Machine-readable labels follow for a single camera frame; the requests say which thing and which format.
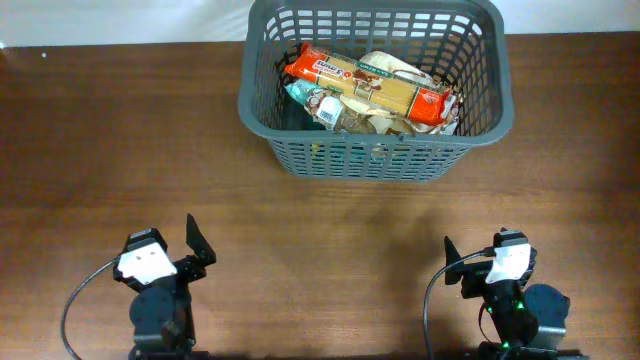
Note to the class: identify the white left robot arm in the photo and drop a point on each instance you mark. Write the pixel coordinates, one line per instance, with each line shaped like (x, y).
(161, 312)

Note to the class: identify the teal wet wipes packet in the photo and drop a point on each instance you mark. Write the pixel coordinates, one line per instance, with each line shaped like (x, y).
(302, 90)

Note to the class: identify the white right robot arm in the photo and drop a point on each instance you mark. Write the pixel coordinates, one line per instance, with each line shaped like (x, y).
(550, 308)

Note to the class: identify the beige dried mushroom pouch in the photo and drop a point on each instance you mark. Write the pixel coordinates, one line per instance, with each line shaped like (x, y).
(339, 113)

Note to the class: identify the grey plastic lattice basket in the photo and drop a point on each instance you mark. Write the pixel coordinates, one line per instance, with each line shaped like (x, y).
(461, 43)

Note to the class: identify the orange San Remo spaghetti packet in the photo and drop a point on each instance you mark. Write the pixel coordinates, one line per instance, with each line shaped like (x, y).
(354, 79)

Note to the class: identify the beige white-contents pantry pouch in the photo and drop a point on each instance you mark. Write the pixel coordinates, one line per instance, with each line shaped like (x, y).
(394, 65)

